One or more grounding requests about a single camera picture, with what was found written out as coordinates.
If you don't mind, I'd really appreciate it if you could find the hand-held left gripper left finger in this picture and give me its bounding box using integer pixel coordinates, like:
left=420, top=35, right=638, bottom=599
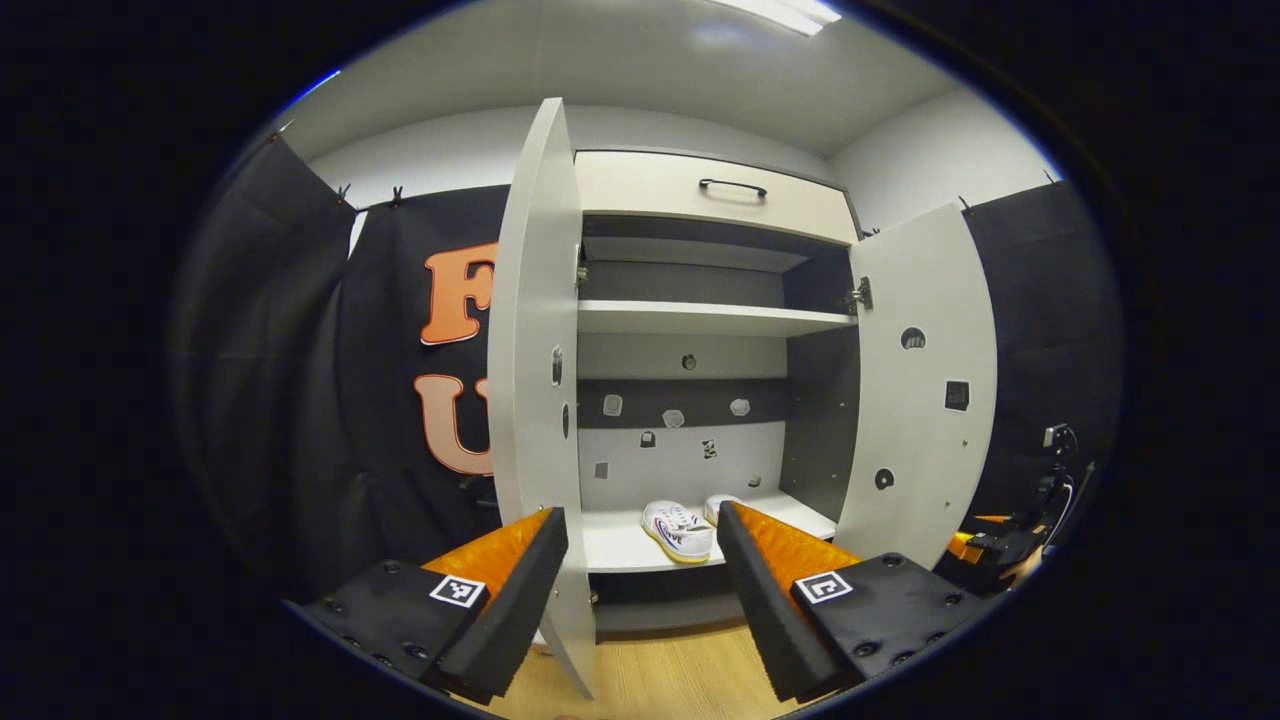
left=300, top=506, right=569, bottom=706

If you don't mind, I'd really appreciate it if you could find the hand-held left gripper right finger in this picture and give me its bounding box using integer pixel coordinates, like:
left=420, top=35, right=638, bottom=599
left=716, top=501, right=986, bottom=704

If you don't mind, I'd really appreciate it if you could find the white shoe cabinet door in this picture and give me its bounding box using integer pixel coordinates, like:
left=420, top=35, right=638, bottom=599
left=835, top=203, right=999, bottom=571
left=485, top=97, right=598, bottom=699

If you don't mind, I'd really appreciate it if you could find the white shoe cabinet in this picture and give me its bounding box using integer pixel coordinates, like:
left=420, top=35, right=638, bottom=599
left=572, top=148, right=863, bottom=636

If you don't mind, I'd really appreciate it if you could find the black backdrop cloth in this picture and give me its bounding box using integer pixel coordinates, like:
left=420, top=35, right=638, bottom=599
left=185, top=135, right=501, bottom=601
left=940, top=180, right=1121, bottom=561

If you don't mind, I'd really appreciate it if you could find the ceiling light panel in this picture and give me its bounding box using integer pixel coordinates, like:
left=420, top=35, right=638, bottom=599
left=715, top=0, right=843, bottom=37

